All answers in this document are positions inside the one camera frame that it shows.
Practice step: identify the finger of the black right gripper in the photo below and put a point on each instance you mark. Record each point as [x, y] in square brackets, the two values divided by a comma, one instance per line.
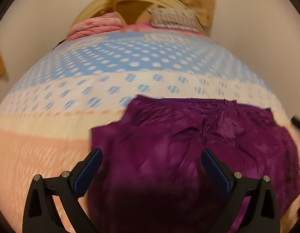
[296, 122]

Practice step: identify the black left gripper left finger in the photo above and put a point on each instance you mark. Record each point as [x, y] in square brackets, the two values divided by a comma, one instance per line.
[40, 213]

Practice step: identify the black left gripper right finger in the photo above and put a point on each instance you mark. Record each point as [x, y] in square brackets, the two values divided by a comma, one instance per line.
[261, 213]

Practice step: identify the purple puffer jacket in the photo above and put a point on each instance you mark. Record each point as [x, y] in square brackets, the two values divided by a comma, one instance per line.
[151, 178]

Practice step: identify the dotted blue pink bedspread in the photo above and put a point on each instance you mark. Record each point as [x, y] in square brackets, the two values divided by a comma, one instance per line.
[46, 117]

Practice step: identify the grey patterned pillow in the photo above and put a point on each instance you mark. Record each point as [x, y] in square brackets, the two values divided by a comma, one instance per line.
[176, 19]

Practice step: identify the pink folded blanket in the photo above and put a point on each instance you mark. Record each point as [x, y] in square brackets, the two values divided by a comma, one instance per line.
[97, 25]

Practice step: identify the beige wooden headboard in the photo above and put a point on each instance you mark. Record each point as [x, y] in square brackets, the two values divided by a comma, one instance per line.
[131, 11]

